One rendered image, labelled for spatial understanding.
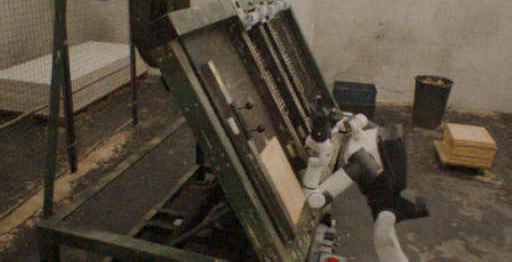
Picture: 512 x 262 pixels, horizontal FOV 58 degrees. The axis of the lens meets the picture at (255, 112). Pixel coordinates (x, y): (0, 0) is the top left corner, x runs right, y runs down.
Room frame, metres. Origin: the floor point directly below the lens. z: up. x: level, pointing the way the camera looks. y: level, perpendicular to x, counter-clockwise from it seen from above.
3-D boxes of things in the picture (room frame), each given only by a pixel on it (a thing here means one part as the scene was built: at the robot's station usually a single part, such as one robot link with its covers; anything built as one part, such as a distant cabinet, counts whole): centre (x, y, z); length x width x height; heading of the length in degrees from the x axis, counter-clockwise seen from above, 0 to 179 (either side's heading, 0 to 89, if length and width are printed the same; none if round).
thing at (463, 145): (4.92, -2.38, 0.20); 0.61 x 0.53 x 0.40; 170
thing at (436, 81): (6.23, -2.43, 0.33); 0.52 x 0.51 x 0.65; 170
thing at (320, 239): (2.17, -0.43, 0.69); 0.50 x 0.14 x 0.24; 165
